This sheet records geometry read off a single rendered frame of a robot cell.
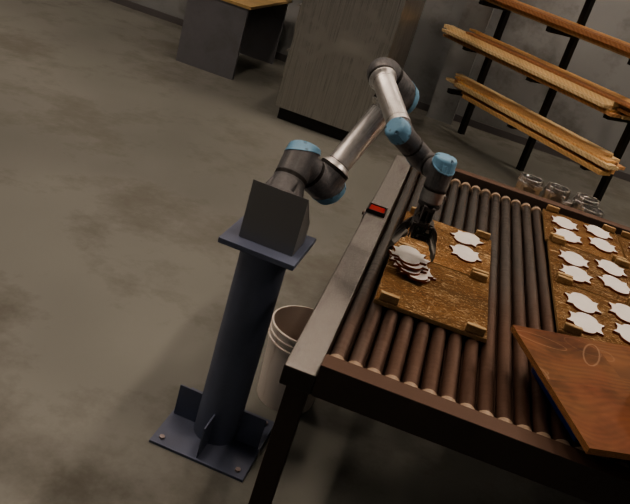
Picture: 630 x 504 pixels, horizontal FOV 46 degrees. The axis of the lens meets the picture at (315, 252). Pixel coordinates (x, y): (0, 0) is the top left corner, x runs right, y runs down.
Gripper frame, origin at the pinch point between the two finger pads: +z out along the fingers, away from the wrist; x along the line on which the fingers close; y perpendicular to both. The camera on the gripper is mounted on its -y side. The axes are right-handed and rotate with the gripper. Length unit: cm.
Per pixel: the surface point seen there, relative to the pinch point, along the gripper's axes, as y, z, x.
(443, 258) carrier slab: -19.5, 5.8, 14.4
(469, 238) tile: -44, 5, 26
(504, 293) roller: -9.8, 7.6, 36.5
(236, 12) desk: -541, 33, -171
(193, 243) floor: -158, 99, -96
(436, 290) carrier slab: 7.9, 5.8, 11.0
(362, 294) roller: 22.8, 7.4, -12.3
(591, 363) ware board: 46, -5, 50
